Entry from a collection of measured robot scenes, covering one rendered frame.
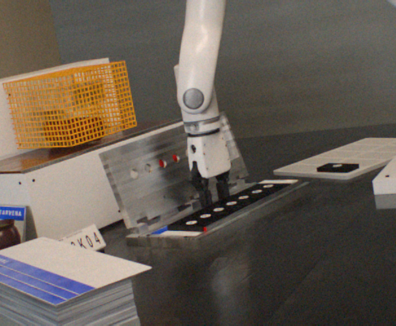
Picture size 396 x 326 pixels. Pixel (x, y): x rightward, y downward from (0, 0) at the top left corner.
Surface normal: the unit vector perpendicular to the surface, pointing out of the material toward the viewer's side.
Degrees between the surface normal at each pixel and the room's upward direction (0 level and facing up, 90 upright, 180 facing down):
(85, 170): 90
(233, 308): 0
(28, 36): 90
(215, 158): 90
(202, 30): 50
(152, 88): 90
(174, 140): 75
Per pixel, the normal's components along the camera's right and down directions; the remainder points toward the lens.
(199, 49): 0.03, -0.44
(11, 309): -0.80, 0.24
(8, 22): 0.90, -0.07
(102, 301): 0.57, 0.05
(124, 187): 0.70, -0.26
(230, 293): -0.17, -0.97
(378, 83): -0.40, 0.23
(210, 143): 0.72, -0.04
